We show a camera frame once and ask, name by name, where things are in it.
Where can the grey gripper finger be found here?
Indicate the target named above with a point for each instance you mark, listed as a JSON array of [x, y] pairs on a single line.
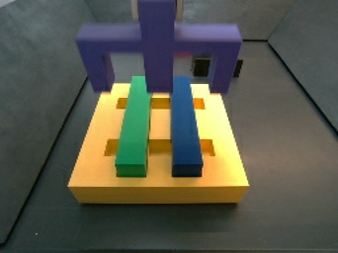
[[135, 9]]

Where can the purple fork-shaped block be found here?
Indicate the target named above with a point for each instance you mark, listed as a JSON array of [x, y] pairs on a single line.
[[157, 37]]

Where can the yellow slotted board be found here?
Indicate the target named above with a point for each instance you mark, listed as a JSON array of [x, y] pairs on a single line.
[[222, 184]]

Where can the red fork-shaped block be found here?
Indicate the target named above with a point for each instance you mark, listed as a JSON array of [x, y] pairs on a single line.
[[183, 53]]

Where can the blue long bar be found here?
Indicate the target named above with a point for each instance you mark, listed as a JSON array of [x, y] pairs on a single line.
[[186, 154]]

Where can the green long bar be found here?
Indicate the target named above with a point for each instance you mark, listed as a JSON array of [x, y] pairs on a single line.
[[131, 160]]

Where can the black angle bracket holder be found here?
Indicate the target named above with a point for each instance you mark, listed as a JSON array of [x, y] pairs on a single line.
[[204, 68]]

